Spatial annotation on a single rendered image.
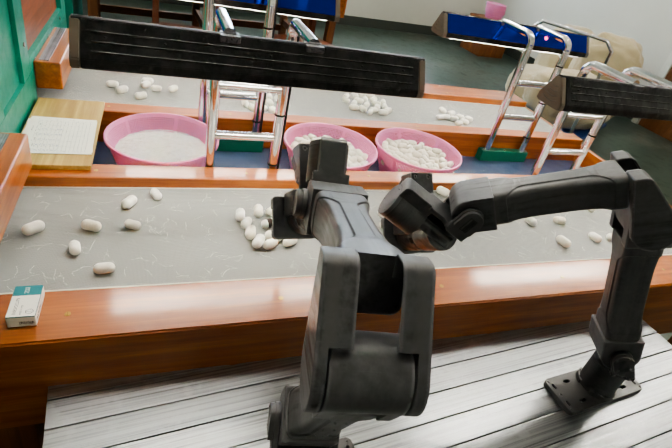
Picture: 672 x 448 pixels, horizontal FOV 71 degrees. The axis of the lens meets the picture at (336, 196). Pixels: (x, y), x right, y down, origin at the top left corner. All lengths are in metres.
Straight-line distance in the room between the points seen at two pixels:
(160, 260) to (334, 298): 0.58
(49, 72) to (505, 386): 1.26
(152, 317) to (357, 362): 0.46
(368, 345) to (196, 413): 0.45
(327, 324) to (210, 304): 0.45
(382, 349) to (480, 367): 0.60
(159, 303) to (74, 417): 0.18
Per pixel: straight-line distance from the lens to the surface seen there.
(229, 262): 0.90
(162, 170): 1.11
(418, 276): 0.38
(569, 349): 1.12
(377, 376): 0.37
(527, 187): 0.74
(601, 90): 1.28
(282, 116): 1.10
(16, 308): 0.79
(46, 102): 1.39
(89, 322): 0.78
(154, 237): 0.96
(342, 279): 0.36
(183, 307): 0.79
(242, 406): 0.80
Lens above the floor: 1.34
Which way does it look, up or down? 31 degrees down
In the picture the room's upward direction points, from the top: 14 degrees clockwise
